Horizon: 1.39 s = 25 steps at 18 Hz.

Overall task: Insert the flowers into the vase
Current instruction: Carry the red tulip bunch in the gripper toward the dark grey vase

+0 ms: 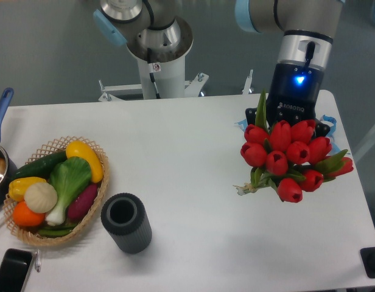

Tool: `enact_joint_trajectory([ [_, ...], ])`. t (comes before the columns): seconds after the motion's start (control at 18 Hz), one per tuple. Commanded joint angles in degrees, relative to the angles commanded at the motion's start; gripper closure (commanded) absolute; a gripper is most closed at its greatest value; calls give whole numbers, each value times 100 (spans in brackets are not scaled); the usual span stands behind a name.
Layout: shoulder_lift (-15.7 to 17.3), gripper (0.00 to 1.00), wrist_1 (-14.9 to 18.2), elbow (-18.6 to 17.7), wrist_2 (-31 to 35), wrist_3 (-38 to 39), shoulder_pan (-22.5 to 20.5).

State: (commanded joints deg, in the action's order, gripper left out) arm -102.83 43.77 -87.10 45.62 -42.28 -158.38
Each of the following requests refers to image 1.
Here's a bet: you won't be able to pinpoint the blue handled saucepan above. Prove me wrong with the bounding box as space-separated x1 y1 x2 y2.
0 88 17 205

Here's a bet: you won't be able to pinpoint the purple sweet potato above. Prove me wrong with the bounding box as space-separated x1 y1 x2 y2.
67 184 97 221

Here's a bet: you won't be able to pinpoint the yellow bell pepper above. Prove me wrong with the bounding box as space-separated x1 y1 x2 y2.
8 176 47 202

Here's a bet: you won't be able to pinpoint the silver metal clip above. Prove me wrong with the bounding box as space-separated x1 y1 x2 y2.
34 249 41 273

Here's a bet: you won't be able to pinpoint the black device table corner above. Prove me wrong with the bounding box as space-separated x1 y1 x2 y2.
360 247 375 279

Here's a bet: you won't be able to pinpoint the green bok choy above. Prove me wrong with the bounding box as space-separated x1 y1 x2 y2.
46 156 91 226

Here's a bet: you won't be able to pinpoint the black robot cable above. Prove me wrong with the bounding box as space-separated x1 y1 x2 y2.
146 47 161 99

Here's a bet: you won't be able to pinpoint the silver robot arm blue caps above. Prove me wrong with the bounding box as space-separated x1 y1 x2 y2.
93 1 344 125

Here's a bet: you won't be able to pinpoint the yellow squash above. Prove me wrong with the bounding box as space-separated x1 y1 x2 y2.
65 140 103 183

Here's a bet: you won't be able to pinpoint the blue ribbon strip left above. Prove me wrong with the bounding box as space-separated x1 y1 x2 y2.
235 119 248 132

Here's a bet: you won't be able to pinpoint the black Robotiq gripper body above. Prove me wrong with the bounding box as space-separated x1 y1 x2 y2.
266 63 323 125

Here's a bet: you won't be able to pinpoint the blue ribbon tangle right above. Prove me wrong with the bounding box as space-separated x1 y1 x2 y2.
320 115 340 155

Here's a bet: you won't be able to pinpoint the dark grey ribbed vase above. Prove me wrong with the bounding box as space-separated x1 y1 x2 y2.
100 193 152 254

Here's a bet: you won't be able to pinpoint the orange fruit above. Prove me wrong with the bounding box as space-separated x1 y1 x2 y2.
12 201 45 227

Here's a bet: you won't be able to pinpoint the black smartphone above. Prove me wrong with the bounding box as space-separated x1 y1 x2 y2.
0 248 34 292

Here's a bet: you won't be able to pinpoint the green cucumber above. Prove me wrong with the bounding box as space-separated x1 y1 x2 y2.
12 151 67 180

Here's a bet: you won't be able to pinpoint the white garlic bulb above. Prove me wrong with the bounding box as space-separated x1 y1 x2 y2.
24 182 58 214

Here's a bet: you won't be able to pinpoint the green pea pods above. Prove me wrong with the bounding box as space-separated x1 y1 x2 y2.
37 223 77 238

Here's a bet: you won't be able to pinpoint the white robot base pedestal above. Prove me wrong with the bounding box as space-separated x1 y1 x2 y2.
99 17 209 102

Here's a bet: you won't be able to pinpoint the red tulip bouquet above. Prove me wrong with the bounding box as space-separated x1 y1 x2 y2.
236 92 354 203

